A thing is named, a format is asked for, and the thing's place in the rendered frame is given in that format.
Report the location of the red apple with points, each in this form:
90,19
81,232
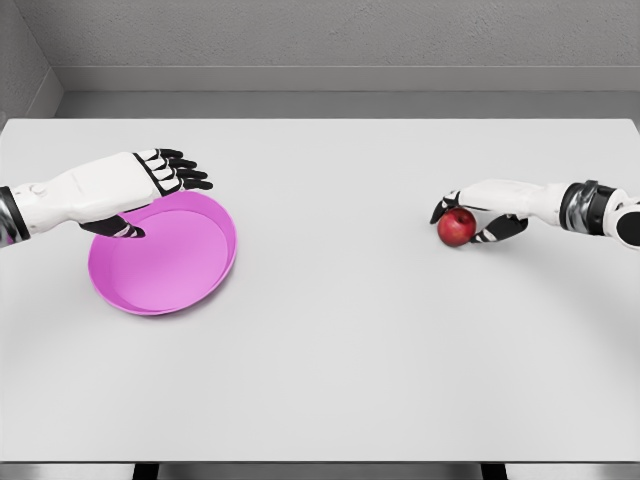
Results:
456,227

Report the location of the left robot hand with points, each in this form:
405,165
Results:
115,182

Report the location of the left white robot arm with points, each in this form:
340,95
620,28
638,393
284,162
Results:
30,205

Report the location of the pink plate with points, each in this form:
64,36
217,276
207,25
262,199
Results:
165,260

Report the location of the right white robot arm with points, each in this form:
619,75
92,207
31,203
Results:
595,210

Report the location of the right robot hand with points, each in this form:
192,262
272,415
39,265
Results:
495,197

